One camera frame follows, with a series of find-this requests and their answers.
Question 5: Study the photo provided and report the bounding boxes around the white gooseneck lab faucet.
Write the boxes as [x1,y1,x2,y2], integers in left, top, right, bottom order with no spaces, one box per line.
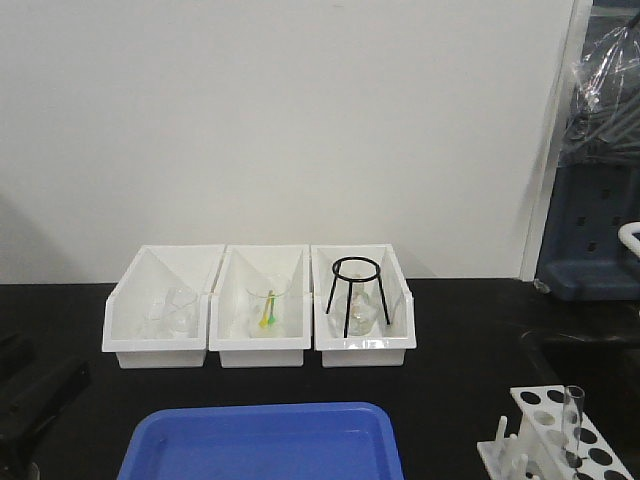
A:
[617,221,640,258]

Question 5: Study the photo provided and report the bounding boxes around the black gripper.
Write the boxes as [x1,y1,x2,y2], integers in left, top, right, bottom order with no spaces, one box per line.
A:
[1,333,90,479]

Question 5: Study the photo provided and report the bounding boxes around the blue plastic tray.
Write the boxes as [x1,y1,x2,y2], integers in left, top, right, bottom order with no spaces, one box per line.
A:
[118,402,404,479]

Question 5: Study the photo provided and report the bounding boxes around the black lab sink basin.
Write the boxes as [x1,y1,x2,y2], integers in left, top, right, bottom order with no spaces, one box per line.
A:
[521,330,639,459]

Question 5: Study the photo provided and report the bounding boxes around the right white storage bin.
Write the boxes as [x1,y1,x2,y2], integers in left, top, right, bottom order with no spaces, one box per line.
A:
[311,244,417,368]

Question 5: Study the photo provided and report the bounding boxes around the black wire tripod stand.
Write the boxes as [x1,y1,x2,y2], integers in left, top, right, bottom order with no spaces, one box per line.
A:
[325,256,392,338]

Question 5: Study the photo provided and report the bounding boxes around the clear glass test tube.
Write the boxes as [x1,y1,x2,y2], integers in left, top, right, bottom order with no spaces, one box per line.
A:
[562,385,585,469]

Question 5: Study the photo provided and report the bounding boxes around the beaker with coloured stirrers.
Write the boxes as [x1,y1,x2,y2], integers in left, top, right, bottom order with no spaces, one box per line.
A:
[246,274,290,338]

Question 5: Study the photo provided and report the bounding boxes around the glass flask in right bin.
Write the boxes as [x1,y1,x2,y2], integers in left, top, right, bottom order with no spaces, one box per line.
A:
[334,273,378,337]

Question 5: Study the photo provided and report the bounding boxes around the white storage bin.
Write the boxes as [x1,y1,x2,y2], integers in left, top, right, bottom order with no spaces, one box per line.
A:
[208,245,313,368]
[311,244,417,368]
[102,245,225,369]

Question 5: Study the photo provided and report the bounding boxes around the left white storage bin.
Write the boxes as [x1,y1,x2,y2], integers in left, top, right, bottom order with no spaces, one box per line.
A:
[102,245,225,369]

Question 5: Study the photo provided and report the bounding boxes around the white test tube rack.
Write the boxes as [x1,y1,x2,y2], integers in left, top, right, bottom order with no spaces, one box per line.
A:
[477,385,633,479]

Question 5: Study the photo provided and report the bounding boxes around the grey-blue pegboard drying rack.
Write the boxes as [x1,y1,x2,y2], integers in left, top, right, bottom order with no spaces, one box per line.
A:
[534,1,639,301]

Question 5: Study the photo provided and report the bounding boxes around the glassware in left bin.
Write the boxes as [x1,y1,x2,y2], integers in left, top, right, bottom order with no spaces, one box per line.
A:
[139,287,198,340]

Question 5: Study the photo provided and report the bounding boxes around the plastic bag of pegs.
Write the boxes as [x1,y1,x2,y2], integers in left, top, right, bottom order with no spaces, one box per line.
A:
[560,4,639,167]

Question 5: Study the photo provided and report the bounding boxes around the middle white storage bin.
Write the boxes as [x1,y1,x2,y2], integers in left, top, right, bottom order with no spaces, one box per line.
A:
[208,245,313,368]

